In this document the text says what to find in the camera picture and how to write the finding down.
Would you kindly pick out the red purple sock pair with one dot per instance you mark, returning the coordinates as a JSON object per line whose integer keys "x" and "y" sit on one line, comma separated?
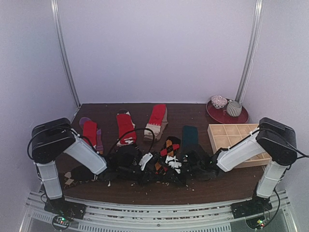
{"x": 92, "y": 132}

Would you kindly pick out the red white patterned sock pair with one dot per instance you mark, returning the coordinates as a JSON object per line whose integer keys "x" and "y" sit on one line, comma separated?
{"x": 125, "y": 128}

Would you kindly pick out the black red yellow argyle sock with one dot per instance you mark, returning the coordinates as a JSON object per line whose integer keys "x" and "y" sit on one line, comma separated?
{"x": 170, "y": 148}

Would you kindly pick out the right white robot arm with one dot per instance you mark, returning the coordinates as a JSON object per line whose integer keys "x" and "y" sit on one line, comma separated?
{"x": 272, "y": 137}

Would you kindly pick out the black white striped sock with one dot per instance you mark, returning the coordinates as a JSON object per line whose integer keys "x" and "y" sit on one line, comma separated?
{"x": 83, "y": 174}

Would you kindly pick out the wooden compartment tray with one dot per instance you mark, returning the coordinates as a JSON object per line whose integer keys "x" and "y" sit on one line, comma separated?
{"x": 226, "y": 135}

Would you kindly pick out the red beige sock pair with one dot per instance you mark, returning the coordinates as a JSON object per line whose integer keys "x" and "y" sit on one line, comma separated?
{"x": 158, "y": 120}

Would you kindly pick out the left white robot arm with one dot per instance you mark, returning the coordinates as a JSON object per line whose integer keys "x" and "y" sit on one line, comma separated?
{"x": 50, "y": 140}

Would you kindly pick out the dark green christmas sock pair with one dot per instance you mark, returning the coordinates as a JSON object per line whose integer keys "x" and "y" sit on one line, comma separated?
{"x": 189, "y": 138}

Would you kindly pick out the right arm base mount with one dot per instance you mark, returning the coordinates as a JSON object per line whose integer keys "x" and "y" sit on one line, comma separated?
{"x": 256, "y": 212}

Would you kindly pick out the right aluminium frame post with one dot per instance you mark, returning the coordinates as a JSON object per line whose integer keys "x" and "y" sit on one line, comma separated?
{"x": 253, "y": 41}

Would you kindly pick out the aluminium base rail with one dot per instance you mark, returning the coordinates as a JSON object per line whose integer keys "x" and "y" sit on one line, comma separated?
{"x": 115, "y": 217}

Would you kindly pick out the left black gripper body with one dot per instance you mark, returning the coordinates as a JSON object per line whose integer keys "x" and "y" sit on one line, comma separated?
{"x": 124, "y": 171}

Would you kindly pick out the grey striped cup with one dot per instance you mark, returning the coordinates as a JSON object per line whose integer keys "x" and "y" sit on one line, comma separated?
{"x": 234, "y": 109}

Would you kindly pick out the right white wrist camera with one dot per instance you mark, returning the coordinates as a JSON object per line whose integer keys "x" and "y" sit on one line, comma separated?
{"x": 173, "y": 163}

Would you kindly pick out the white dotted bowl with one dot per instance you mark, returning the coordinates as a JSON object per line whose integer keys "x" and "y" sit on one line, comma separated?
{"x": 218, "y": 101}

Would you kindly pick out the red round plate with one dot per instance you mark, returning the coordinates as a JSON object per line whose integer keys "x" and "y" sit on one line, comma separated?
{"x": 221, "y": 115}

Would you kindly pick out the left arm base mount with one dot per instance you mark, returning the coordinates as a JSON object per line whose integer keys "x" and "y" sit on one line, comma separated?
{"x": 65, "y": 213}

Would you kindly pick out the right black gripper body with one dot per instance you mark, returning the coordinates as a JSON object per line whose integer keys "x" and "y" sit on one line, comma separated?
{"x": 172, "y": 172}

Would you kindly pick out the aluminium frame post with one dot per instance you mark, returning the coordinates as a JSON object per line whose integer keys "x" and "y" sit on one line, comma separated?
{"x": 253, "y": 41}
{"x": 63, "y": 52}

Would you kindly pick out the left aluminium frame post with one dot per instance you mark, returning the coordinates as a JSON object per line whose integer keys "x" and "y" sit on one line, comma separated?
{"x": 63, "y": 52}

